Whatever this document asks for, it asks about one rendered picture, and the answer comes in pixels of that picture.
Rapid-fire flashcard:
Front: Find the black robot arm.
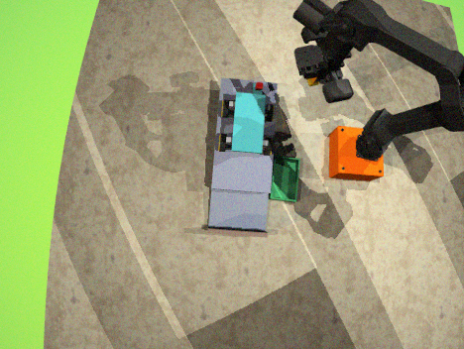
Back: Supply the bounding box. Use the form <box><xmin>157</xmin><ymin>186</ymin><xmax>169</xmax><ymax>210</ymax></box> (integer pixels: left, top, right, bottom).
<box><xmin>293</xmin><ymin>0</ymin><xmax>464</xmax><ymax>161</ymax></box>

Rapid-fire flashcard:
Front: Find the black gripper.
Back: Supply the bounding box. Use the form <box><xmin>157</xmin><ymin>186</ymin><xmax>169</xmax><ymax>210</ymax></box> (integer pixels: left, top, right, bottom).
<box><xmin>301</xmin><ymin>27</ymin><xmax>354</xmax><ymax>103</ymax></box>

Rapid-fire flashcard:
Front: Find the yellow wedge chock with orange handle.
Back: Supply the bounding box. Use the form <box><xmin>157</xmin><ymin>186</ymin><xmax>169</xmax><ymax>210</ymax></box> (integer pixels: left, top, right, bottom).
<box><xmin>307</xmin><ymin>77</ymin><xmax>319</xmax><ymax>87</ymax></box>

